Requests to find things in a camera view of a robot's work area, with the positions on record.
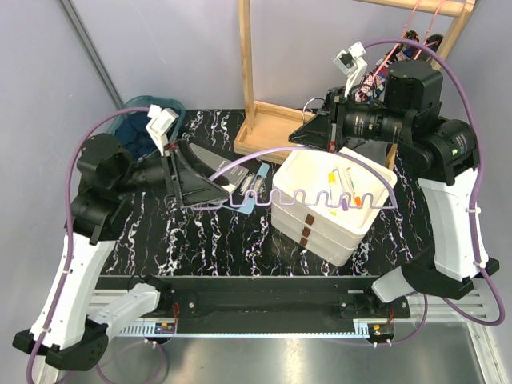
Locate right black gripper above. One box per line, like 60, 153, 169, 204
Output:
289, 86, 412, 152

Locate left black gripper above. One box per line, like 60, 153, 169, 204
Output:
114, 138, 230, 207

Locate lavender plastic hanger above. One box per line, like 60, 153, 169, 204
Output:
190, 152, 398, 211

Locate navy blue mesh shorts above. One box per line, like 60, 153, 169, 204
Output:
114, 112, 157, 160

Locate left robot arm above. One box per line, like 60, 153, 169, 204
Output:
13, 134, 230, 371

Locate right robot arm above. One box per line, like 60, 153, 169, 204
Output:
289, 60, 499, 318

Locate grey shorts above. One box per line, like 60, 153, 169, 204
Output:
359, 33, 444, 155

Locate colourful comic print shorts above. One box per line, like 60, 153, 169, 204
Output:
322, 43, 418, 110

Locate grey spiral notebook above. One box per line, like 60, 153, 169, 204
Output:
187, 142, 250, 197

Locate yellow cap marker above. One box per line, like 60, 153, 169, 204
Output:
328, 171, 339, 216

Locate blue clipboard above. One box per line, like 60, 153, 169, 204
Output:
222, 159, 270, 215

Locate wooden clothes rack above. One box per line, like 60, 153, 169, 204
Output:
234, 1, 477, 155

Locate black marbled table mat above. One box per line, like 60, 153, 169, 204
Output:
81, 108, 452, 278

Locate white stacked trays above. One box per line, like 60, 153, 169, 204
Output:
271, 147, 397, 266

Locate purple cap marker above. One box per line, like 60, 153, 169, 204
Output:
337, 170, 351, 211

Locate orange cap marker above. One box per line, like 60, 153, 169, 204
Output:
346, 167, 362, 208

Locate teal plastic bin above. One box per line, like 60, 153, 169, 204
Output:
107, 95, 186, 142

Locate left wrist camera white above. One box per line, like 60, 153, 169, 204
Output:
146, 104, 178, 155

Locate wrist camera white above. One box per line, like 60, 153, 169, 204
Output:
333, 42, 367, 97
146, 104, 178, 155

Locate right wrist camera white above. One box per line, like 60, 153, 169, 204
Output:
333, 42, 367, 97

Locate pink wire hanger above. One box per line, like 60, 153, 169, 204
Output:
412, 0, 446, 60
372, 0, 421, 80

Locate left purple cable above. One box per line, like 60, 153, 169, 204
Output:
26, 106, 173, 383

